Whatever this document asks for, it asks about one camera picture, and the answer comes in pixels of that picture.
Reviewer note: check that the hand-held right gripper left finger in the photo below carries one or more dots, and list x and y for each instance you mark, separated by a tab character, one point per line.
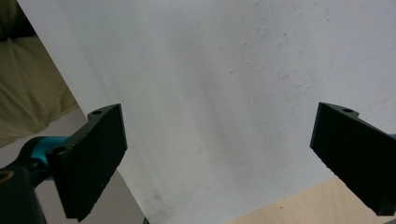
90	161

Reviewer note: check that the light wooden board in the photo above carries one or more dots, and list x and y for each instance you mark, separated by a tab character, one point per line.
311	207

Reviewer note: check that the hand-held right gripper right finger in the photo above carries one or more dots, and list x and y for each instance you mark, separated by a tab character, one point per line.
351	152

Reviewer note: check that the beige cloth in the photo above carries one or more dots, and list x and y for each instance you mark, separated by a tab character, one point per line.
28	93

